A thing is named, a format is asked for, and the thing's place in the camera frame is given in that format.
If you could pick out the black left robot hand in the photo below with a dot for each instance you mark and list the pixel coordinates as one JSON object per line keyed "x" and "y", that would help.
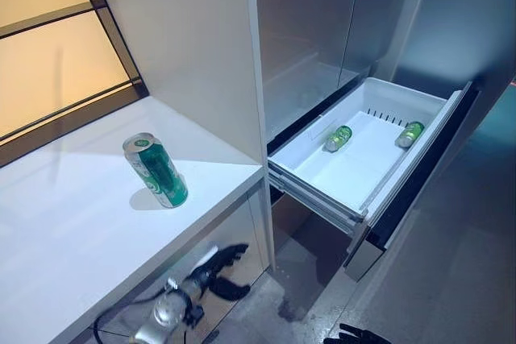
{"x": 225, "y": 265}

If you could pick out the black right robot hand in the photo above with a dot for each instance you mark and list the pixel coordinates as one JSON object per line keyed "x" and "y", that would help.
{"x": 354, "y": 335}

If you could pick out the white fridge drawer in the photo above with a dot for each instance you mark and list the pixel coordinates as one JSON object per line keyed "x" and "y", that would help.
{"x": 363, "y": 158}

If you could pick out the stainless steel fridge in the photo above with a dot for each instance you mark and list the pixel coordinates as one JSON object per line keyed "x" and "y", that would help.
{"x": 387, "y": 78}

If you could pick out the tall green beer can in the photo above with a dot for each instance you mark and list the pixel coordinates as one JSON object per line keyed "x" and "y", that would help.
{"x": 156, "y": 171}

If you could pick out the white counter cabinet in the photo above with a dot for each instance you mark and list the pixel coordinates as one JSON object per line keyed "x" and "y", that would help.
{"x": 133, "y": 158}

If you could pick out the frosted glass window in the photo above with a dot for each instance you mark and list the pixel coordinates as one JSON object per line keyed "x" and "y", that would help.
{"x": 56, "y": 38}

